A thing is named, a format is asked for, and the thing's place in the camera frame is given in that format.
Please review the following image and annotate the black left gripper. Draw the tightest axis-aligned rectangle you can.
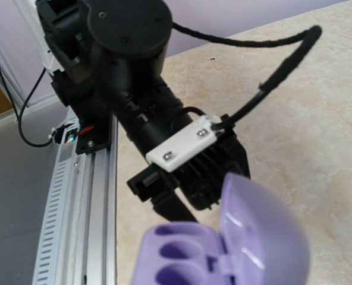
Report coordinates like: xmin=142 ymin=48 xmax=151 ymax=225
xmin=127 ymin=164 xmax=197 ymax=222

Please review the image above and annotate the silver grey charging case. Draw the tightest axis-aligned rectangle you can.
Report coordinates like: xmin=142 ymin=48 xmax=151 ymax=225
xmin=131 ymin=173 xmax=310 ymax=284

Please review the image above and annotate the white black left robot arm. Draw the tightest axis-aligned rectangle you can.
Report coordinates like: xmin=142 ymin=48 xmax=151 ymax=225
xmin=35 ymin=1 xmax=192 ymax=155

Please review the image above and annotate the aluminium front rail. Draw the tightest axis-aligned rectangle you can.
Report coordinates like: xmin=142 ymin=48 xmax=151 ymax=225
xmin=32 ymin=118 xmax=118 ymax=284

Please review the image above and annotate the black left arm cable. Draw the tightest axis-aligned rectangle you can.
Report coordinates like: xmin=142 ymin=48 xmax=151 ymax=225
xmin=171 ymin=22 xmax=323 ymax=133

